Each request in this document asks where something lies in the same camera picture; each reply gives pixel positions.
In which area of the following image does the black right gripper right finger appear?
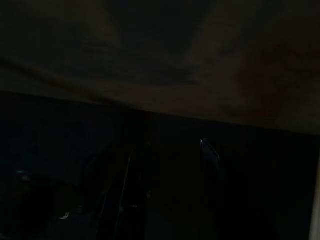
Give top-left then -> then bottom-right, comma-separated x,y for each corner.
199,137 -> 227,240

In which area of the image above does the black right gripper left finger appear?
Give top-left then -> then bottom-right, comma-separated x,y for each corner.
117,142 -> 151,240

